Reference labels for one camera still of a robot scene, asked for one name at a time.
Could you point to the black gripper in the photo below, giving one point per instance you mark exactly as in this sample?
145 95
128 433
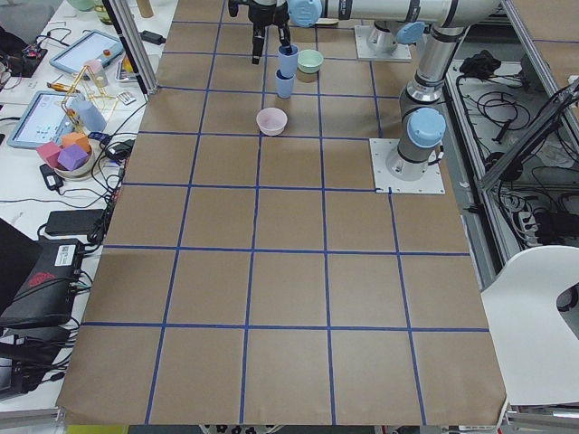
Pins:
268 15

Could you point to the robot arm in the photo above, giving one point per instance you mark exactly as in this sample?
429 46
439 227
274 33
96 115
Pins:
387 31

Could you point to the green bowl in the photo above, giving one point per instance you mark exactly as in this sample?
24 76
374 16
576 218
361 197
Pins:
310 61

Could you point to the pink bowl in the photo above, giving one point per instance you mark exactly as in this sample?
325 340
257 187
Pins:
271 121

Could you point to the teach pendant tablet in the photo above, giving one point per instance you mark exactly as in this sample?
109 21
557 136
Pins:
43 121
94 45

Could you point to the tall blue cup on desk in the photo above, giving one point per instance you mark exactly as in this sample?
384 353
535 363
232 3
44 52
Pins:
90 116

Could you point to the bowl of coloured foam blocks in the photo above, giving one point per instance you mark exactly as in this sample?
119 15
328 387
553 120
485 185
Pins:
71 157

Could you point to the black power adapter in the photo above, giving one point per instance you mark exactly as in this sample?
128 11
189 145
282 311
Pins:
52 180

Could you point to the black laptop computer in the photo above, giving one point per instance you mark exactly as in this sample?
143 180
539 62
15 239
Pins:
37 279

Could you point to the white chair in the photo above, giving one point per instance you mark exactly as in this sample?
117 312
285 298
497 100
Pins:
537 351

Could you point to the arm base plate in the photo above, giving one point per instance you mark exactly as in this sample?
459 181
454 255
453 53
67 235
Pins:
373 44
393 174

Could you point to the aluminium frame post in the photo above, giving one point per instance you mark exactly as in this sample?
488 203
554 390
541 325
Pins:
130 38

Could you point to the gold wire rack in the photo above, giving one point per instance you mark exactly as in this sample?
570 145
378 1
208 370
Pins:
90 83

